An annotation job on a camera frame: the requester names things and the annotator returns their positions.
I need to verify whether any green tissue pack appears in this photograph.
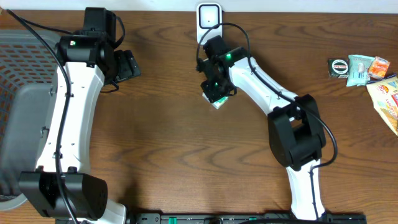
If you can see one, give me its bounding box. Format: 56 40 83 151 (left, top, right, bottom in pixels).
202 93 228 110

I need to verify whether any orange tissue pack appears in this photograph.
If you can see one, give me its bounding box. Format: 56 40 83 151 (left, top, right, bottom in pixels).
368 57 391 80

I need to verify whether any green Zam-Buk box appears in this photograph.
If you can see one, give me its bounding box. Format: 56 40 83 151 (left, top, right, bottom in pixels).
328 58 349 78

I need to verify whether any teal wet wipes pack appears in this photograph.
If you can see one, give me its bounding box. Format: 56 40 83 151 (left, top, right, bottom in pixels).
346 55 375 86

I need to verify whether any grey plastic shopping basket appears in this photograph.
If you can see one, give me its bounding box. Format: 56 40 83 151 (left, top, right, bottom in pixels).
1 30 58 211

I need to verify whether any yellow snack bag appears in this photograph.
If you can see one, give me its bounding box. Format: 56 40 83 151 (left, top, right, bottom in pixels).
366 77 397 135

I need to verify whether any white barcode scanner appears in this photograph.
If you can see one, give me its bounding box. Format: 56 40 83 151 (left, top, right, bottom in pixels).
197 2 223 45

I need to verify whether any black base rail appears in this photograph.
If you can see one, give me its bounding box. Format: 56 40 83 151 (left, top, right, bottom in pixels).
125 212 367 224

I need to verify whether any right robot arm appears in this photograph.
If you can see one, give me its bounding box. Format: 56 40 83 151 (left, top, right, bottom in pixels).
198 35 326 221

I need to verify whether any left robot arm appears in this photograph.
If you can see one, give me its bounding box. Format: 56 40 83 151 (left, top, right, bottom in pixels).
19 7 141 223

